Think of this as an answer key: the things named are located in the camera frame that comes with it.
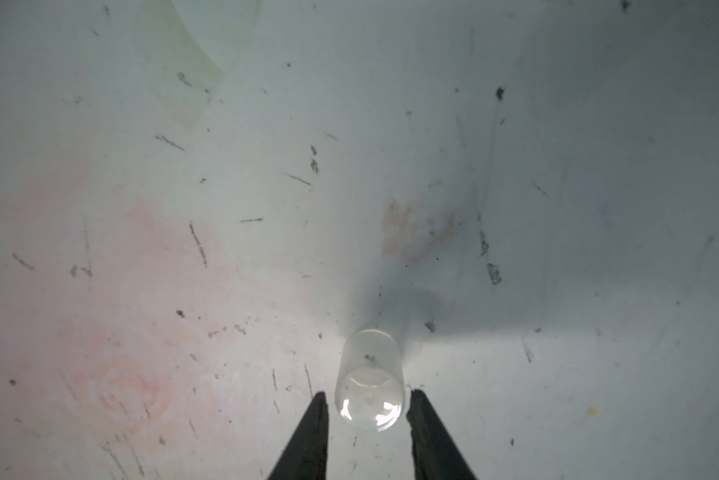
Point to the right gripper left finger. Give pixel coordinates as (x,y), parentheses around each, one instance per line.
(305,456)

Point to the white glue stick cap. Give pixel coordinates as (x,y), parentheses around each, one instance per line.
(370,391)

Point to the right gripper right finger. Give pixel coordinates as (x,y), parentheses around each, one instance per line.
(435,455)

